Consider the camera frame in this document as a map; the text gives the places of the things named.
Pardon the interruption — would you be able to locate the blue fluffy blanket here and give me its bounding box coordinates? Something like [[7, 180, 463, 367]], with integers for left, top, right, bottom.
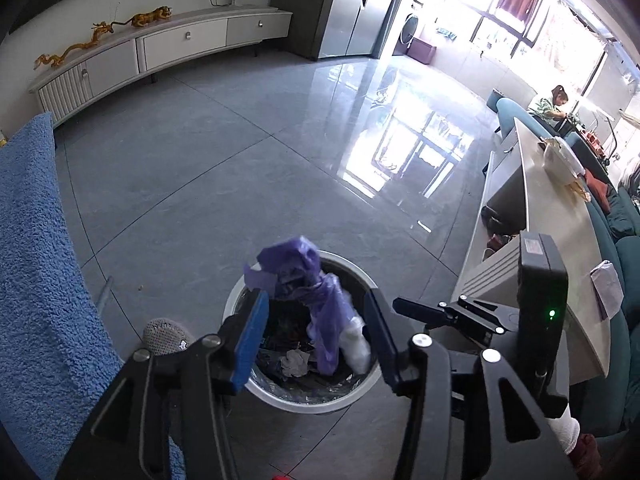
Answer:
[[0, 112, 186, 480]]

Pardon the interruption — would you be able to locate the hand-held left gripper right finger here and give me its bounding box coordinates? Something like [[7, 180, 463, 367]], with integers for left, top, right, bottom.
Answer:
[[363, 288, 571, 480]]

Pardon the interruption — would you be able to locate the white paper sheet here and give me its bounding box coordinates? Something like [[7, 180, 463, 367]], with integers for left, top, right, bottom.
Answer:
[[590, 260, 626, 321]]

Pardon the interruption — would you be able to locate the golden tiger figurine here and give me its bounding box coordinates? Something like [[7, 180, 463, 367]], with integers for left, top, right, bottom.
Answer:
[[125, 6, 174, 28]]

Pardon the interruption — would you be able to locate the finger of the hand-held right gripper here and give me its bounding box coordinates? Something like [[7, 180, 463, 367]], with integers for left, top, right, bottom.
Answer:
[[392, 296, 507, 348]]

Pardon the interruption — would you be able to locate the purple stool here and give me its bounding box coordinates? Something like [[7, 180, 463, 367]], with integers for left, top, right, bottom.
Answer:
[[407, 40, 436, 64]]

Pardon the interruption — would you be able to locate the dark red cloth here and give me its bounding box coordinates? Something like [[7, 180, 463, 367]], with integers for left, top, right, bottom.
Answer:
[[570, 434, 606, 480]]

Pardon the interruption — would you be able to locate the round white trash bin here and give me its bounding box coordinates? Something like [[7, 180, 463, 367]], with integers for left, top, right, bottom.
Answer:
[[222, 250, 383, 415]]

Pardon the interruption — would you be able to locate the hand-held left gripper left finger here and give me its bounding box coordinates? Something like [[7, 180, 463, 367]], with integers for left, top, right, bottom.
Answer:
[[55, 287, 271, 480]]

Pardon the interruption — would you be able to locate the white television cabinet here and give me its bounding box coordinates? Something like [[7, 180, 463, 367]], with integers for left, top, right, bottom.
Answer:
[[27, 5, 294, 128]]

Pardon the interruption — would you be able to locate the dark red cushion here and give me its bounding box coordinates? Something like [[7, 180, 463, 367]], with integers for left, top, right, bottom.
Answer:
[[582, 167, 612, 213]]

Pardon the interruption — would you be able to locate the beige plastic bag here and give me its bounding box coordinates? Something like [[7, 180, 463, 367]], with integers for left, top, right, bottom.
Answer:
[[537, 135, 589, 196]]

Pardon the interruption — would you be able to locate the purple plastic bag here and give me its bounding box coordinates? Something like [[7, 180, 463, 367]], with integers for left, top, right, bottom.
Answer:
[[243, 235, 359, 376]]

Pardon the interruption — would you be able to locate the white plastic bag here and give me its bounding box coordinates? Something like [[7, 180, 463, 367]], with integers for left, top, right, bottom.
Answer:
[[340, 316, 372, 375]]

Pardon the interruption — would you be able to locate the golden dragon figurine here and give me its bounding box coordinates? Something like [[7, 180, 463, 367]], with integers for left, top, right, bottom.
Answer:
[[34, 21, 126, 71]]

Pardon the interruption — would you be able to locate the long beige table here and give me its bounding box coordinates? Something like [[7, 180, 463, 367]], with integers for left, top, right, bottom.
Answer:
[[452, 117, 613, 386]]

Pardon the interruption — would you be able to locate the grey knitted slipper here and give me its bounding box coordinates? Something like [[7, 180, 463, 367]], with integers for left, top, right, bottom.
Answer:
[[142, 317, 194, 358]]

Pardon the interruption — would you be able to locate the grey refrigerator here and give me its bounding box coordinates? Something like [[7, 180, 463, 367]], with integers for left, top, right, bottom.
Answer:
[[272, 0, 418, 61]]

